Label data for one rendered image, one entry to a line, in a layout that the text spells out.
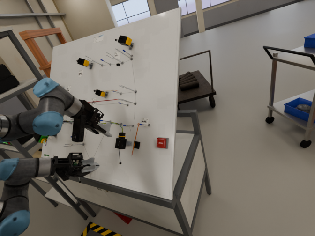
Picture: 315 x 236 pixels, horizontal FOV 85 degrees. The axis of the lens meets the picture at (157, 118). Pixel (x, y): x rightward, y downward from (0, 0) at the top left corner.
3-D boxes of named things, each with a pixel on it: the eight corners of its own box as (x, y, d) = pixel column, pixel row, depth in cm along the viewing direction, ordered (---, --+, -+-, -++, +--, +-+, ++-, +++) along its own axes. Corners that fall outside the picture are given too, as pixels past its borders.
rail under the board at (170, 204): (174, 210, 89) (171, 202, 85) (44, 172, 145) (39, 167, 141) (177, 200, 92) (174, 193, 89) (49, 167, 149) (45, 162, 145)
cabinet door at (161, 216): (183, 235, 113) (168, 202, 93) (118, 212, 139) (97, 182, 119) (184, 231, 115) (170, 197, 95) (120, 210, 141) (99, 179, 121)
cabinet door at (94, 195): (119, 212, 140) (97, 181, 120) (75, 196, 166) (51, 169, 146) (120, 210, 141) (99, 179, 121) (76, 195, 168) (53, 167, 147)
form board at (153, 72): (42, 165, 144) (40, 165, 142) (55, 47, 151) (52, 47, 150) (173, 199, 87) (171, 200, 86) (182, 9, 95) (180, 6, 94)
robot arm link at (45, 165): (35, 180, 67) (35, 162, 71) (48, 180, 70) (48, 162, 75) (39, 171, 63) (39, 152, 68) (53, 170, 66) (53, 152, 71)
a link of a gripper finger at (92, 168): (104, 166, 81) (84, 167, 74) (99, 172, 84) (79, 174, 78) (103, 160, 82) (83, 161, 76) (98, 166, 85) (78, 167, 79)
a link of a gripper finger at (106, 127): (119, 127, 82) (103, 117, 77) (113, 138, 80) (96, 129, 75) (115, 127, 85) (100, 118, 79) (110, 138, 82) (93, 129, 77)
